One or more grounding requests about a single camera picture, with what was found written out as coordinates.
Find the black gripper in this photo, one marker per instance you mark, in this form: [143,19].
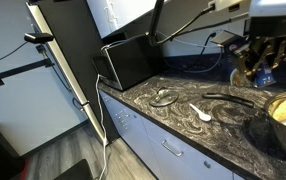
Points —
[276,28]

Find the blue pasta box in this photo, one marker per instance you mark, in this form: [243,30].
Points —
[263,80]

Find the round glass pot lid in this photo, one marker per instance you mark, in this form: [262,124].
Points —
[164,97]

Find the white plastic spoon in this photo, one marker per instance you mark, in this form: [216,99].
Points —
[201,115]

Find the round silver cabinet lock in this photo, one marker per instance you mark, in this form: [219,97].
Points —
[207,164]

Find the black steel microwave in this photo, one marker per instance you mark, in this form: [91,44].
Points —
[129,63]

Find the blue cabinet front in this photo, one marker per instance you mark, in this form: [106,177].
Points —
[183,168]
[133,140]

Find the black refrigerator silver edge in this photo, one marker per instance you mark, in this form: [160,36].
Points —
[69,50]

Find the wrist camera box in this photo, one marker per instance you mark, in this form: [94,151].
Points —
[226,5]

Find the black external camera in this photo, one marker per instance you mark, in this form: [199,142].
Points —
[39,37]

